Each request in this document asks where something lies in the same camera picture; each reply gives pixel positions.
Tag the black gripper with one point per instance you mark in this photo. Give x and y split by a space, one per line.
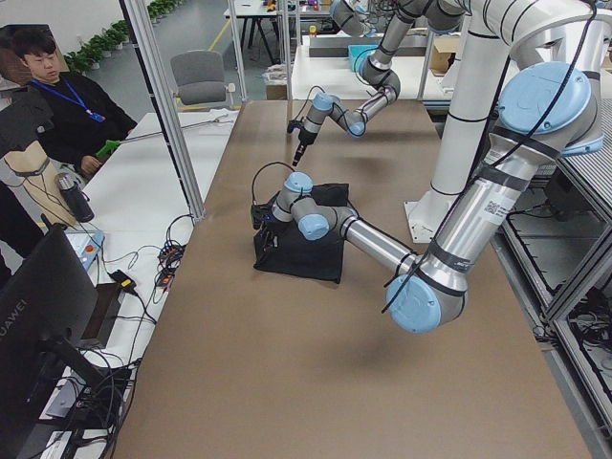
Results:
303 138
266 237

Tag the black t-shirt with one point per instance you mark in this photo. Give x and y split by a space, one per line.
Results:
306 258

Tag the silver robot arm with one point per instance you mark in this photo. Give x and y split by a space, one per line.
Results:
352 77
527 93

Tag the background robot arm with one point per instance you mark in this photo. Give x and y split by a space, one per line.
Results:
353 17

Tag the teal plastic bin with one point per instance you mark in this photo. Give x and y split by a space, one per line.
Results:
358 53

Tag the grey office chair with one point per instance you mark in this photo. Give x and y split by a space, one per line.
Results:
200 79

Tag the cardboard box with packaging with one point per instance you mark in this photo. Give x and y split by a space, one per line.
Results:
443 54

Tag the blue teach pendant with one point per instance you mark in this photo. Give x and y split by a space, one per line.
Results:
86 244

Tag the black water bottle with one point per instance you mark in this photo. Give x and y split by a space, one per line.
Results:
74 197

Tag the seated person in black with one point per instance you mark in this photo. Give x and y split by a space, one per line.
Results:
84 116

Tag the black computer monitor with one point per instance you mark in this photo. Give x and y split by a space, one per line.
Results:
45 308

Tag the aluminium cage frame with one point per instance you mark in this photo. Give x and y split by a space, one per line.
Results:
140 29

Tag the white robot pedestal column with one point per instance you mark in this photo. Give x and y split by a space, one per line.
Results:
481 66

